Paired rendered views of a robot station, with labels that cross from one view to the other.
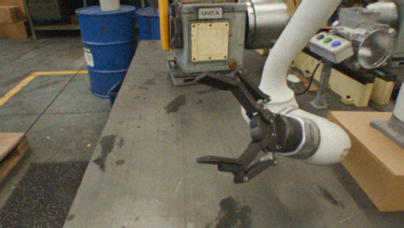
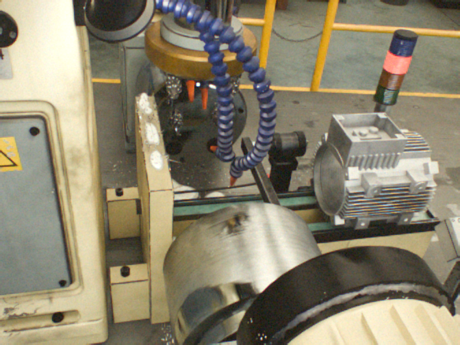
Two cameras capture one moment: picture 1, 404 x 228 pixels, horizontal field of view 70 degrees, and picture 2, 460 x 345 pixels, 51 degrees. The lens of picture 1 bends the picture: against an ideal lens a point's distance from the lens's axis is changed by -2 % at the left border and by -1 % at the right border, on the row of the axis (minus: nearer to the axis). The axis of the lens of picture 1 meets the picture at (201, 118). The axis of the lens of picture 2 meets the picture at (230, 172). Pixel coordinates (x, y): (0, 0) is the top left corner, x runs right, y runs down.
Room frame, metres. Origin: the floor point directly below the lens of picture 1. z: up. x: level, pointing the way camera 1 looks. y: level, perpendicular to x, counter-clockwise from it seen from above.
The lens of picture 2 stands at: (1.60, 0.15, 1.63)
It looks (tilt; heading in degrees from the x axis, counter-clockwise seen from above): 37 degrees down; 266
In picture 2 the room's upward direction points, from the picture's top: 7 degrees clockwise
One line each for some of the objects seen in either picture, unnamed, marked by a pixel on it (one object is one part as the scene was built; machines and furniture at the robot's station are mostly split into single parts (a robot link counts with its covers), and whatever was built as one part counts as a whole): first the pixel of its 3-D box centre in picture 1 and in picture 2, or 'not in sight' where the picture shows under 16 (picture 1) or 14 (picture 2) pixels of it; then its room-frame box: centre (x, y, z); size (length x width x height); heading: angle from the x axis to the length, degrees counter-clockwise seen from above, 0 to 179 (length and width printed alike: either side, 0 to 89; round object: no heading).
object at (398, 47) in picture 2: not in sight; (402, 44); (1.12, -1.00, 1.19); 0.06 x 0.06 x 0.04
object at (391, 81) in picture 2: not in sight; (391, 77); (1.12, -1.00, 1.10); 0.06 x 0.06 x 0.04
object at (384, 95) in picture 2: not in sight; (387, 92); (1.12, -1.00, 1.05); 0.06 x 0.06 x 0.04
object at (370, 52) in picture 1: (358, 42); (369, 176); (1.24, -0.67, 1.02); 0.20 x 0.19 x 0.19; 12
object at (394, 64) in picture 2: not in sight; (397, 61); (1.12, -1.00, 1.14); 0.06 x 0.06 x 0.04
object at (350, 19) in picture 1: (358, 18); (364, 141); (1.27, -0.66, 1.11); 0.12 x 0.11 x 0.07; 12
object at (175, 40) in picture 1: (177, 26); not in sight; (1.32, 0.10, 1.07); 0.08 x 0.07 x 0.20; 13
